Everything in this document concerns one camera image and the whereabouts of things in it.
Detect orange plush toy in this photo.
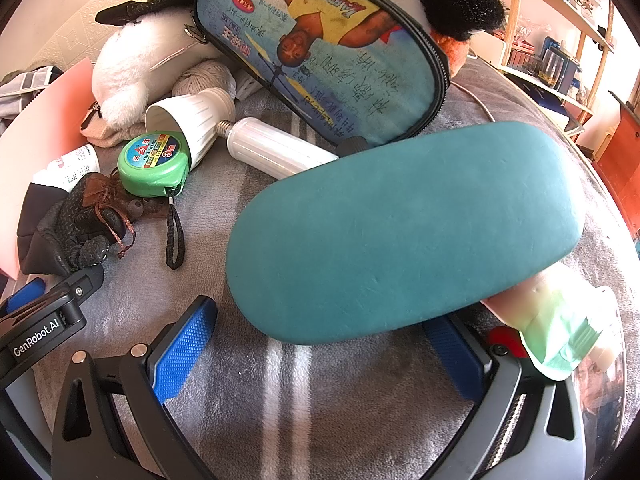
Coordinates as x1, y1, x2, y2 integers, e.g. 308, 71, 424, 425
432, 27, 471, 79

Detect grey cloth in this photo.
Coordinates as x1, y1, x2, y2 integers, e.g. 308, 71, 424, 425
0, 65, 66, 121

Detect white cable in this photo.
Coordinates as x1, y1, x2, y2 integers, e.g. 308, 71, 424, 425
450, 82, 497, 122

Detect green tape measure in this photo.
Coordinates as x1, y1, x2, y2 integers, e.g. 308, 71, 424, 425
117, 130, 192, 271

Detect teal glasses case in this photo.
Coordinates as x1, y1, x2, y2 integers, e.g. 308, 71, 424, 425
225, 121, 586, 346

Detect printed blue zip pouch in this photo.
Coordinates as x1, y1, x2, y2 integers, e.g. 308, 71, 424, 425
192, 0, 451, 147

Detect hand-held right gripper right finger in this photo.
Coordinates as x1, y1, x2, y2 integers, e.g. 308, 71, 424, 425
424, 314, 587, 480

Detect black gloves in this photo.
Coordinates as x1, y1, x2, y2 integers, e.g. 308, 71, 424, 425
17, 182, 126, 277

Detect green white cream tube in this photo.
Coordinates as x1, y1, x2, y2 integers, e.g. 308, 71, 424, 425
482, 260, 627, 382

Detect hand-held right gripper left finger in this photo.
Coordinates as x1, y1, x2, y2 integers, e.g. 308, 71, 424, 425
51, 296, 219, 480

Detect wooden shelf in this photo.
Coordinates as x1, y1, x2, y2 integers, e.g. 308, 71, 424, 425
474, 0, 619, 137

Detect red plastic object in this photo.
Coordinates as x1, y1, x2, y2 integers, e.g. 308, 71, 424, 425
487, 327, 526, 359

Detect brown organza pouch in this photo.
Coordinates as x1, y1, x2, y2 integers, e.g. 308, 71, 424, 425
82, 172, 171, 261

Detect white ribbed lamp housing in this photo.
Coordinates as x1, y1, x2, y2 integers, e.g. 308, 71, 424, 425
145, 87, 237, 170

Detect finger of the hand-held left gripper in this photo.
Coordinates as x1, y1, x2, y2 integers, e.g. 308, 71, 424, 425
0, 265, 106, 319

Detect beige yarn ball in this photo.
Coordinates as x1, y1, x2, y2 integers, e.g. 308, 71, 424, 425
172, 59, 237, 106

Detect orange wooden cabinet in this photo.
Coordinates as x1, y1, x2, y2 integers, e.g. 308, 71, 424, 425
594, 90, 640, 242

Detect white printed tube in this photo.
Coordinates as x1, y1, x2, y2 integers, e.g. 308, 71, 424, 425
32, 144, 101, 194

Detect panda plush toy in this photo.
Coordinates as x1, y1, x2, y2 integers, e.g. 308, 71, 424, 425
92, 0, 508, 128

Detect white tubular light bulb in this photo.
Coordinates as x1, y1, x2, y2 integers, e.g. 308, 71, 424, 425
217, 117, 341, 181

